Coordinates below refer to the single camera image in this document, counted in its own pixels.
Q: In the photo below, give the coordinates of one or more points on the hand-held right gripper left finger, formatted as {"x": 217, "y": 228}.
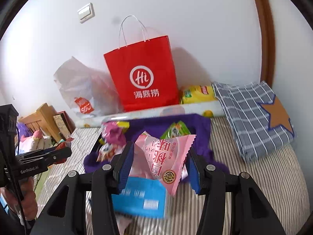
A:
{"x": 124, "y": 169}

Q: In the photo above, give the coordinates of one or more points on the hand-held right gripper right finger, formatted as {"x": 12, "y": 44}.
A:
{"x": 194, "y": 176}

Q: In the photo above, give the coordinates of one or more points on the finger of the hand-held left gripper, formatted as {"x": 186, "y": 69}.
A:
{"x": 58, "y": 156}
{"x": 36, "y": 153}

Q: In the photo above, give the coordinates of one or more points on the white red snack packet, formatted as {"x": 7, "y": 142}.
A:
{"x": 105, "y": 150}

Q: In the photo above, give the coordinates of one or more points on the pink white snack packet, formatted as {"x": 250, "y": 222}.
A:
{"x": 166, "y": 159}

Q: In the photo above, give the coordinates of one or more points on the magenta snack packet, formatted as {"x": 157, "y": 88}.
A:
{"x": 113, "y": 134}

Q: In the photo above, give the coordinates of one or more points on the green snack packet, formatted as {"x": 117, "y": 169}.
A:
{"x": 174, "y": 129}

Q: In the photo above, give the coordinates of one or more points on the person's left forearm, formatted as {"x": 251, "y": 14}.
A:
{"x": 9, "y": 225}

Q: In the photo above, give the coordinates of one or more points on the person's left hand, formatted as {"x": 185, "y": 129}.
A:
{"x": 29, "y": 195}

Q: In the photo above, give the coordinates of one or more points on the pink plush toy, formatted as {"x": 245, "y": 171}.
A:
{"x": 36, "y": 135}

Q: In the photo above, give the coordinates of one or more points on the green blanket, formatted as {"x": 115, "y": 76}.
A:
{"x": 40, "y": 183}

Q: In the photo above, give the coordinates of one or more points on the purple plush toy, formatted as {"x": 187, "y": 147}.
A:
{"x": 23, "y": 129}

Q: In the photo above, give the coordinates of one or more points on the blue tissue box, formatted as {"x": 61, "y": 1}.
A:
{"x": 141, "y": 195}

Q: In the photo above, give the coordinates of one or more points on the patterned book box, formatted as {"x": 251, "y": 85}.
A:
{"x": 61, "y": 124}

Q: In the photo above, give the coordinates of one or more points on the wooden headboard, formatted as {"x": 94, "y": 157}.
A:
{"x": 41, "y": 115}

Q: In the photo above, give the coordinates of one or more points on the striped mattress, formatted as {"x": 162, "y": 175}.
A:
{"x": 256, "y": 188}

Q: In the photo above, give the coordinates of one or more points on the patterned paper roll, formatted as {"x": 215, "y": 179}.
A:
{"x": 171, "y": 109}

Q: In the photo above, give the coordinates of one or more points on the white plastic bag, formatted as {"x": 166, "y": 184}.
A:
{"x": 83, "y": 88}

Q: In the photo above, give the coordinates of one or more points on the checkered cloth with star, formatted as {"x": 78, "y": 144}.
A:
{"x": 244, "y": 117}

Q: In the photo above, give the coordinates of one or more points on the yellow drink pack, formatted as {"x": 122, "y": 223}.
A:
{"x": 195, "y": 95}

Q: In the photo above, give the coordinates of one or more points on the red paper bag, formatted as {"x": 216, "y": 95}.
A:
{"x": 144, "y": 78}

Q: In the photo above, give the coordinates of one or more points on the white light switch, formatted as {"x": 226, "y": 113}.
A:
{"x": 86, "y": 13}

